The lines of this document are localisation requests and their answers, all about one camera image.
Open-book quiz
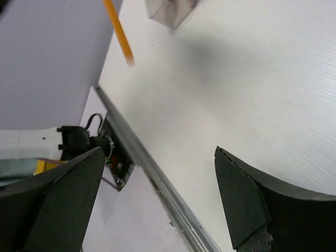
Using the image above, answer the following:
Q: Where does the white front cover board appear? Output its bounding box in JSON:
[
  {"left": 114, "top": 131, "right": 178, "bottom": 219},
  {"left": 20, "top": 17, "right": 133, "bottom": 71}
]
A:
[{"left": 77, "top": 90, "right": 190, "bottom": 251}]

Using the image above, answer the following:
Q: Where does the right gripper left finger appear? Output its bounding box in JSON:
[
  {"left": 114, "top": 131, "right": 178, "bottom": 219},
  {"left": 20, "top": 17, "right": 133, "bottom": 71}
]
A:
[{"left": 1, "top": 148, "right": 105, "bottom": 251}]

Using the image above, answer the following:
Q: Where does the clear compartment organizer tray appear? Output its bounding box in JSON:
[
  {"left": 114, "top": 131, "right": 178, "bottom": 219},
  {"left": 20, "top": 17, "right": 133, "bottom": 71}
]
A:
[{"left": 145, "top": 0, "right": 199, "bottom": 29}]

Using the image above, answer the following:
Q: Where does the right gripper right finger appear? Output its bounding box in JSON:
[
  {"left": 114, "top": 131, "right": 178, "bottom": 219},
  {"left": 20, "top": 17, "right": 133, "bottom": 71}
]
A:
[{"left": 215, "top": 148, "right": 335, "bottom": 251}]

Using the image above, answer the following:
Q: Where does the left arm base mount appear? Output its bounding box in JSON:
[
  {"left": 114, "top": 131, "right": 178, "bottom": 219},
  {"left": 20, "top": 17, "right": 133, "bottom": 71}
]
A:
[{"left": 102, "top": 119, "right": 135, "bottom": 191}]

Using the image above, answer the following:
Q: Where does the orange black chopstick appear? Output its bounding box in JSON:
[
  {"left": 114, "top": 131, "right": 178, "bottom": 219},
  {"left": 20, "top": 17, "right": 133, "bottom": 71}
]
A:
[{"left": 103, "top": 0, "right": 135, "bottom": 66}]

